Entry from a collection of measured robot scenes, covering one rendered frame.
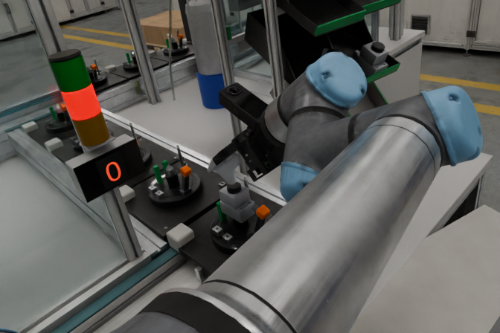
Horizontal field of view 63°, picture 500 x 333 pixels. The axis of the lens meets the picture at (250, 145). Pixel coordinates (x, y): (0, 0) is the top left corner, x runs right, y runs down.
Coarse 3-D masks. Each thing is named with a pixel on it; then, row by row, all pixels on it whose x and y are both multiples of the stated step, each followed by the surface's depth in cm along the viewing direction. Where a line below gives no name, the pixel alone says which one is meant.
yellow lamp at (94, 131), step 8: (72, 120) 68; (80, 120) 67; (88, 120) 67; (96, 120) 68; (104, 120) 70; (80, 128) 68; (88, 128) 68; (96, 128) 68; (104, 128) 70; (80, 136) 69; (88, 136) 68; (96, 136) 69; (104, 136) 70; (88, 144) 69; (96, 144) 69
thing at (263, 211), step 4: (256, 204) 81; (252, 208) 80; (256, 208) 80; (260, 208) 78; (264, 208) 79; (256, 212) 79; (260, 212) 78; (264, 212) 78; (268, 212) 78; (260, 216) 78; (264, 216) 78; (260, 220) 80; (264, 220) 80; (256, 224) 82; (260, 224) 80; (256, 228) 82
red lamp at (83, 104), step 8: (88, 88) 66; (64, 96) 65; (72, 96) 65; (80, 96) 65; (88, 96) 66; (96, 96) 68; (72, 104) 65; (80, 104) 66; (88, 104) 66; (96, 104) 68; (72, 112) 66; (80, 112) 66; (88, 112) 67; (96, 112) 68
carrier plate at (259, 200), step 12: (252, 192) 101; (264, 204) 96; (276, 204) 95; (204, 216) 95; (216, 216) 94; (192, 228) 92; (204, 228) 91; (192, 240) 88; (204, 240) 88; (180, 252) 87; (192, 252) 85; (204, 252) 85; (216, 252) 84; (204, 264) 82; (216, 264) 81
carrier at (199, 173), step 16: (176, 144) 105; (160, 176) 105; (176, 176) 103; (192, 176) 107; (208, 176) 110; (128, 192) 105; (144, 192) 107; (160, 192) 100; (176, 192) 102; (192, 192) 101; (208, 192) 103; (128, 208) 102; (144, 208) 101; (160, 208) 100; (176, 208) 99; (192, 208) 98; (208, 208) 99; (144, 224) 97; (160, 224) 95; (176, 224) 94
